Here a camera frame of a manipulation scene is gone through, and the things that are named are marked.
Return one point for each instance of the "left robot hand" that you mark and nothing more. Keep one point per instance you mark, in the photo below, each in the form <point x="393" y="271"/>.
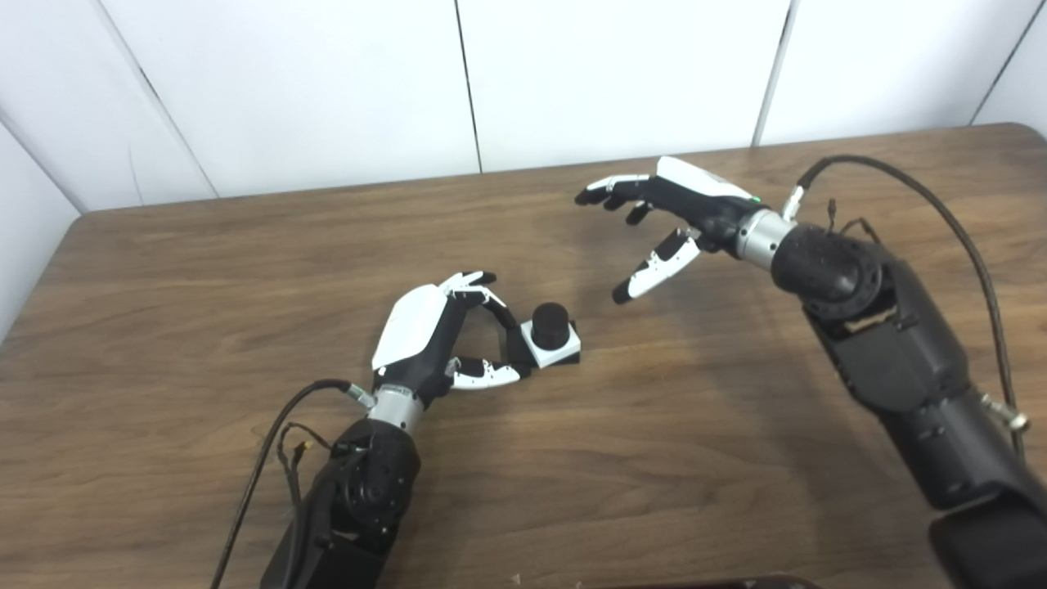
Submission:
<point x="413" y="335"/>

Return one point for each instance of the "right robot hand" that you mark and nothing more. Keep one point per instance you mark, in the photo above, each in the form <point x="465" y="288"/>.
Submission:
<point x="703" y="204"/>

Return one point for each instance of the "white square piece with hole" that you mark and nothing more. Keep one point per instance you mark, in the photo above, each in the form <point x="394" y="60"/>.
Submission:
<point x="544" y="353"/>

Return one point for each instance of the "black peg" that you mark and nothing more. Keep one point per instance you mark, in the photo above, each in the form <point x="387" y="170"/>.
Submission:
<point x="550" y="323"/>

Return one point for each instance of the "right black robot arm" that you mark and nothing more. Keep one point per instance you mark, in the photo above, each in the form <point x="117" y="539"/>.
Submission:
<point x="900" y="368"/>

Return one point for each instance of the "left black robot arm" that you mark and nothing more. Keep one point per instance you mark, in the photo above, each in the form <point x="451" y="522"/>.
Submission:
<point x="352" y="491"/>

